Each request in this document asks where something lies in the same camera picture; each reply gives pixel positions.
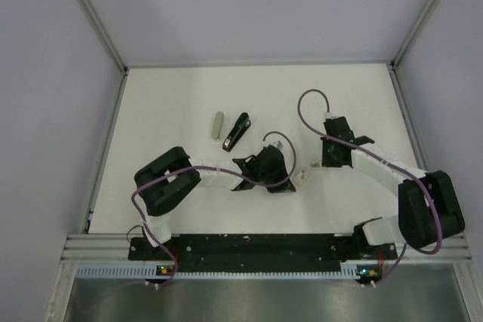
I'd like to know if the black stapler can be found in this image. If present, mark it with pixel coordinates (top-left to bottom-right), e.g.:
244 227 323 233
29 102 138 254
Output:
222 112 251 152

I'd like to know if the beige green stapler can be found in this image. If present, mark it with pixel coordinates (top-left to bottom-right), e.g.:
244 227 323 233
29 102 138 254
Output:
210 111 224 140

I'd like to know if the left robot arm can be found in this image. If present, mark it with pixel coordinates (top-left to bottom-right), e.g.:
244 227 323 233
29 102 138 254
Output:
134 143 296 259

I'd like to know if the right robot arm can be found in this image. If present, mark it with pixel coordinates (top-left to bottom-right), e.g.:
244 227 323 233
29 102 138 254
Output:
321 116 466 259

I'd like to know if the white staple box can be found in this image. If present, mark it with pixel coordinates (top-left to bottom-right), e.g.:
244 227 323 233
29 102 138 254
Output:
294 170 309 186

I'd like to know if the beige staple tray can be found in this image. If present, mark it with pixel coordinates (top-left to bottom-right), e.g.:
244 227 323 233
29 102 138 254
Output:
310 160 323 169

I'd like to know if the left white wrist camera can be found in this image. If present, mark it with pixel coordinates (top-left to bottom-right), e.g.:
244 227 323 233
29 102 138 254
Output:
270 140 284 150

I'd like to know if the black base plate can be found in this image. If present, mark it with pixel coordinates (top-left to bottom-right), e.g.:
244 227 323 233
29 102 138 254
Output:
128 233 358 273

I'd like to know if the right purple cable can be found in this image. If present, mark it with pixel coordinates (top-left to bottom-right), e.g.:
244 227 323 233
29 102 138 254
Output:
297 89 446 289

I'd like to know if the purple cable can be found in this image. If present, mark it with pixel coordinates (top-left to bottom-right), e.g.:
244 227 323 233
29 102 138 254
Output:
297 89 446 289
130 131 297 289

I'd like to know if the white toothed cable duct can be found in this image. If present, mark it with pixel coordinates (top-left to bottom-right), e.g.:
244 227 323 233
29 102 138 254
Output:
75 263 382 281

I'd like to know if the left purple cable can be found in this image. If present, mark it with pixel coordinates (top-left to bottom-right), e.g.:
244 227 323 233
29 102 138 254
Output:
130 131 297 289

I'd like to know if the aluminium frame rail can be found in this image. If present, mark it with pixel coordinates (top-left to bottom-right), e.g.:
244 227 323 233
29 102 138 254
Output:
77 0 128 75

